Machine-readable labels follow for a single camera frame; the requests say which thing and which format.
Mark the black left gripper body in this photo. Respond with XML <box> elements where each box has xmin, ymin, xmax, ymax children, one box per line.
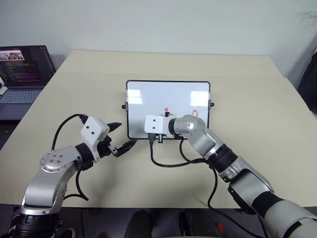
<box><xmin>96</xmin><ymin>134</ymin><xmax>118</xmax><ymax>159</ymax></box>

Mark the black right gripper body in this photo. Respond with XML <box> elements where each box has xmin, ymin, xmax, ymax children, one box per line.
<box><xmin>147</xmin><ymin>133</ymin><xmax>184</xmax><ymax>145</ymax></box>

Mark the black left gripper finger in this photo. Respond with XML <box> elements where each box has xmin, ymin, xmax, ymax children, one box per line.
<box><xmin>106</xmin><ymin>122</ymin><xmax>122</xmax><ymax>134</ymax></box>
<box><xmin>115</xmin><ymin>139</ymin><xmax>137</xmax><ymax>158</ymax></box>

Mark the black framed whiteboard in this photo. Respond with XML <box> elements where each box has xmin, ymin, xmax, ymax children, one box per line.
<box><xmin>121</xmin><ymin>79</ymin><xmax>215</xmax><ymax>140</ymax></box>

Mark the black shoe white sole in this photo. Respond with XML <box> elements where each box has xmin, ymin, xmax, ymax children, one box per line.
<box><xmin>56</xmin><ymin>225</ymin><xmax>76</xmax><ymax>238</ymax></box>

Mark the open grey laptop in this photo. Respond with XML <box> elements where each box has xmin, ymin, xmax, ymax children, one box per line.
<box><xmin>0</xmin><ymin>45</ymin><xmax>56</xmax><ymax>121</ymax></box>

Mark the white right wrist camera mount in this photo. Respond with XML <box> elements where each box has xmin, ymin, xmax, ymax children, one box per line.
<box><xmin>144</xmin><ymin>115</ymin><xmax>171</xmax><ymax>136</ymax></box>

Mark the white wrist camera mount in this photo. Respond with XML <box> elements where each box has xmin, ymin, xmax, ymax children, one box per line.
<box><xmin>80</xmin><ymin>116</ymin><xmax>110</xmax><ymax>163</ymax></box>
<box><xmin>144</xmin><ymin>115</ymin><xmax>171</xmax><ymax>136</ymax></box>

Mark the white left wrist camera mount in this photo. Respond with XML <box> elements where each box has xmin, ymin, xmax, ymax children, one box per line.
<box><xmin>80</xmin><ymin>116</ymin><xmax>110</xmax><ymax>163</ymax></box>

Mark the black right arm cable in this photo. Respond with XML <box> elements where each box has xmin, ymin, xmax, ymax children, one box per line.
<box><xmin>148</xmin><ymin>138</ymin><xmax>271</xmax><ymax>238</ymax></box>

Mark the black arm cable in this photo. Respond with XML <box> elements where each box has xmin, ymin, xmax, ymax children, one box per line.
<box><xmin>51</xmin><ymin>113</ymin><xmax>89</xmax><ymax>202</ymax></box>
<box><xmin>148</xmin><ymin>138</ymin><xmax>271</xmax><ymax>238</ymax></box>

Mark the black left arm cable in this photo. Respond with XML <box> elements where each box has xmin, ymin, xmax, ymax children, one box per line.
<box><xmin>51</xmin><ymin>113</ymin><xmax>89</xmax><ymax>202</ymax></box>

